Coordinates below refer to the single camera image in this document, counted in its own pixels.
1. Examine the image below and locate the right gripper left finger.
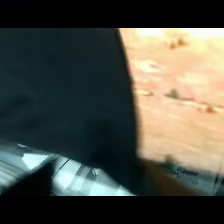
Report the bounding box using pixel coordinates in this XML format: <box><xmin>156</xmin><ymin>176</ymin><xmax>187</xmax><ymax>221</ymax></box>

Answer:
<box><xmin>0</xmin><ymin>162</ymin><xmax>57</xmax><ymax>197</ymax></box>

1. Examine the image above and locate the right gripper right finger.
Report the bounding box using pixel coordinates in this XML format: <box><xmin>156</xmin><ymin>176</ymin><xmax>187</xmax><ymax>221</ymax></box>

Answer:
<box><xmin>135</xmin><ymin>159</ymin><xmax>201</xmax><ymax>197</ymax></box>

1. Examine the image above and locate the silver frame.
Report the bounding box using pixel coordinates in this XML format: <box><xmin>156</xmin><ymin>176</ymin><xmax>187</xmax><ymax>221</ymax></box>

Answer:
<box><xmin>0</xmin><ymin>141</ymin><xmax>136</xmax><ymax>197</ymax></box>

